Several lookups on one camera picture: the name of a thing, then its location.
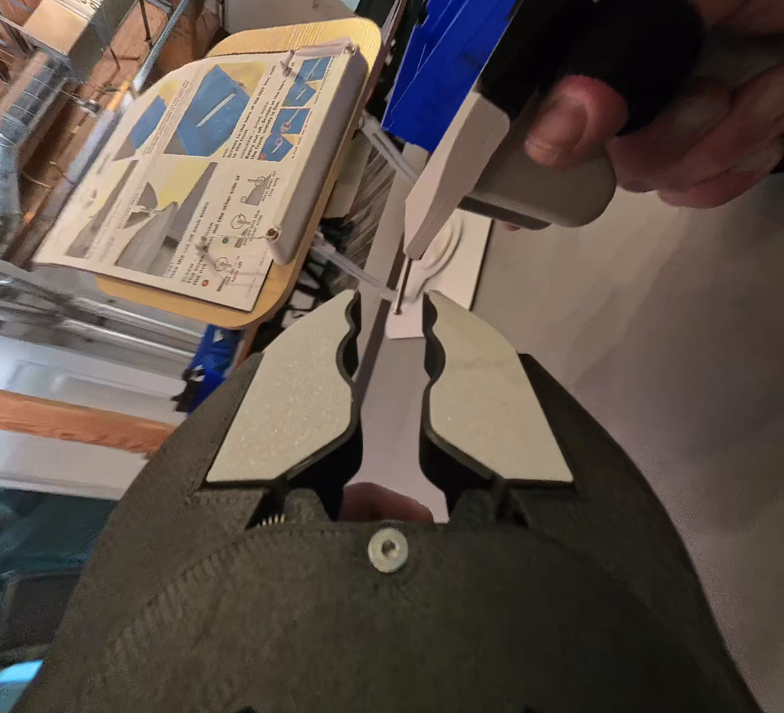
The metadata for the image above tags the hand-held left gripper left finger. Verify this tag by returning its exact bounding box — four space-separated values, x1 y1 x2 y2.
206 289 363 487

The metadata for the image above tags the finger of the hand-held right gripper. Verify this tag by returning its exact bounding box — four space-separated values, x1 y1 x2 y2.
404 90 512 262

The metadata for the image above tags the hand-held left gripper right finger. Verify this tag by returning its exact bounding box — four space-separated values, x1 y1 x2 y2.
418 291 575 487

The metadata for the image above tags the person's right hand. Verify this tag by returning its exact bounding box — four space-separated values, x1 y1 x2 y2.
524 0 784 210

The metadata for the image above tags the blue and black bag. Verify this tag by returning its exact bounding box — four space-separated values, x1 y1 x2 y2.
173 324 243 415

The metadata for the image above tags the blue plastic bin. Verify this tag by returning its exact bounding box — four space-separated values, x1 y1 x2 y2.
380 0 552 152

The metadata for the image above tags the wooden document stand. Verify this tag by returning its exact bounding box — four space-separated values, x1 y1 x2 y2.
31 18 494 339

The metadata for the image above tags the printed instruction sheet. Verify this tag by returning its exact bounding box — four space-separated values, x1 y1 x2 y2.
33 55 342 313

